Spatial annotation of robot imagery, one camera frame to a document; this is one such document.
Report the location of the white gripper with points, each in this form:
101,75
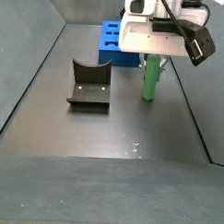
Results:
136,34

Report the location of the green hexagon peg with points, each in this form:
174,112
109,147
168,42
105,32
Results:
151,76

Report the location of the blue shape board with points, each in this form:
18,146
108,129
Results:
109,49

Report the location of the black curved holder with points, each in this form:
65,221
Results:
92,83

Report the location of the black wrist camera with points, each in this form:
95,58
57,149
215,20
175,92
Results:
198,42

